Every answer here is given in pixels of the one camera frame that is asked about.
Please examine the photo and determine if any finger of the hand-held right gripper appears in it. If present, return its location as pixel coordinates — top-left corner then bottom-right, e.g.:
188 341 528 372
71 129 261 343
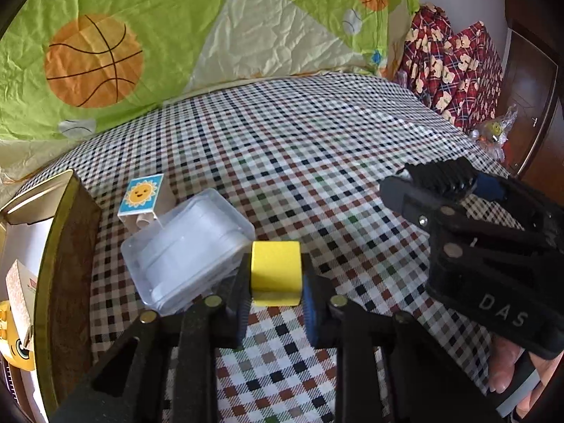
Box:
475 172 564 241
380 175 549 270

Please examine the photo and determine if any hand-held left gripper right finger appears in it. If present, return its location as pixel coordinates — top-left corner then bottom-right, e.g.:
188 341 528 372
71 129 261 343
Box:
300 253 503 423

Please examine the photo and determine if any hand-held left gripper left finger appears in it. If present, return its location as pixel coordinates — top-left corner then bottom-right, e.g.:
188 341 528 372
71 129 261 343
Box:
50 260 253 423

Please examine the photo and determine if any yellow cube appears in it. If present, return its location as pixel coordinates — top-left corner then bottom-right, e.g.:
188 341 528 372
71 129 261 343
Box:
250 241 302 307

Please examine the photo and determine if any person's right hand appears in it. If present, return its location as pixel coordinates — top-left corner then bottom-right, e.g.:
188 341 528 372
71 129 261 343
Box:
487 334 564 421

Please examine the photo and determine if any clear plastic bag with toy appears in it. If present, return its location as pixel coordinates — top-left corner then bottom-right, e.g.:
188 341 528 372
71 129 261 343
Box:
469 106 518 172

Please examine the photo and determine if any clear plastic box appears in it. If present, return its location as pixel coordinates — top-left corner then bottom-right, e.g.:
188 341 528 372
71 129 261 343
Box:
121 188 256 317

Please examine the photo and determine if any dark wooden wardrobe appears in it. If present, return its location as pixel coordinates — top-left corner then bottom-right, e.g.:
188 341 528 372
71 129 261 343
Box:
498 0 564 206

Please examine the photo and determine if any red plaid bear cloth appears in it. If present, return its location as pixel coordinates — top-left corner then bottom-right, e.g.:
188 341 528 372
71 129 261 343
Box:
394 4 505 135

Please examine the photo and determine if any checkered bed sheet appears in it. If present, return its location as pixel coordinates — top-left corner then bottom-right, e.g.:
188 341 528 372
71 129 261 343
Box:
13 73 529 423

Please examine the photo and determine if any white block with sun print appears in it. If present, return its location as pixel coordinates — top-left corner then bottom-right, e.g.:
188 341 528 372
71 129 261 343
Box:
118 174 173 230

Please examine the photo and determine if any white cardboard box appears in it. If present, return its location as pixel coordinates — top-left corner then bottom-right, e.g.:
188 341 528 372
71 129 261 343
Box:
5 259 40 353

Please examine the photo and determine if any basketball print bed sheet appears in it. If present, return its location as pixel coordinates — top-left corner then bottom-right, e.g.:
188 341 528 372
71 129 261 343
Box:
0 0 421 181

